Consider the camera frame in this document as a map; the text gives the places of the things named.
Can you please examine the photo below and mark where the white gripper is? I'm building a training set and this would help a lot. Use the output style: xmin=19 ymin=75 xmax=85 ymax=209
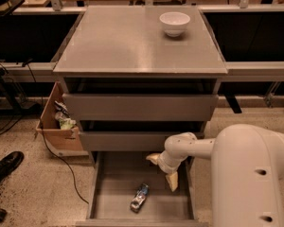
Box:
xmin=146 ymin=150 xmax=181 ymax=192

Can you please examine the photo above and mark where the redbull can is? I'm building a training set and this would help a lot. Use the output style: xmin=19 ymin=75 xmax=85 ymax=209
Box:
xmin=130 ymin=183 xmax=150 ymax=213

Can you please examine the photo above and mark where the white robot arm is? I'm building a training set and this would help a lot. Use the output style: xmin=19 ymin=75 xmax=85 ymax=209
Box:
xmin=147 ymin=124 xmax=284 ymax=227

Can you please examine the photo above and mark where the grey open bottom drawer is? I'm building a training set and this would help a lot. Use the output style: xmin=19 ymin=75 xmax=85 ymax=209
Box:
xmin=76 ymin=151 xmax=208 ymax=227

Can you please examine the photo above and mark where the grey middle drawer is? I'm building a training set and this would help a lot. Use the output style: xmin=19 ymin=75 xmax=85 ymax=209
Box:
xmin=78 ymin=131 xmax=205 ymax=152

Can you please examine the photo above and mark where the grey drawer cabinet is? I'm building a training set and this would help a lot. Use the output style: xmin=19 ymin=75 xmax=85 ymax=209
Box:
xmin=52 ymin=5 xmax=228 ymax=163

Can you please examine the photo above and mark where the grey top drawer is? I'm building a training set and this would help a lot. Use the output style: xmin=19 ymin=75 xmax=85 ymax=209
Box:
xmin=62 ymin=94 xmax=218 ymax=121

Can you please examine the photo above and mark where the brown cardboard box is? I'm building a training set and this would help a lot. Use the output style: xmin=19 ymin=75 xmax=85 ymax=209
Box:
xmin=36 ymin=82 xmax=83 ymax=152

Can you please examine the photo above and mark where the crumpled green white trash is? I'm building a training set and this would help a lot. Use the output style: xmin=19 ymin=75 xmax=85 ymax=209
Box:
xmin=54 ymin=100 xmax=76 ymax=130

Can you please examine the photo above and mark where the white ceramic bowl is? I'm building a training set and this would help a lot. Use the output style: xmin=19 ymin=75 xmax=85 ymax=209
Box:
xmin=159 ymin=11 xmax=190 ymax=37

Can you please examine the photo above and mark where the black leather shoe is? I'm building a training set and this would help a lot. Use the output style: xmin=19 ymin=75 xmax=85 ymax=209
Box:
xmin=0 ymin=151 xmax=24 ymax=183

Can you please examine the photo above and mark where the black floor cable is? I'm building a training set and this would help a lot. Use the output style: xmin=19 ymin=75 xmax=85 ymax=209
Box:
xmin=37 ymin=120 xmax=90 ymax=205

